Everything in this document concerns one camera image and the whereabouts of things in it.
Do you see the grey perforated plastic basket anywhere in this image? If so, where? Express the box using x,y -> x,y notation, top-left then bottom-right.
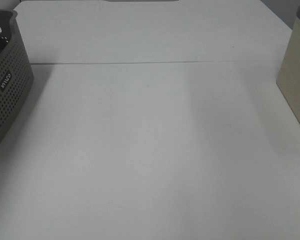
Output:
0,9 -> 34,143

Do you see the beige fabric bin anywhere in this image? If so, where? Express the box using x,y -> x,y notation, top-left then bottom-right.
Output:
276,6 -> 300,124

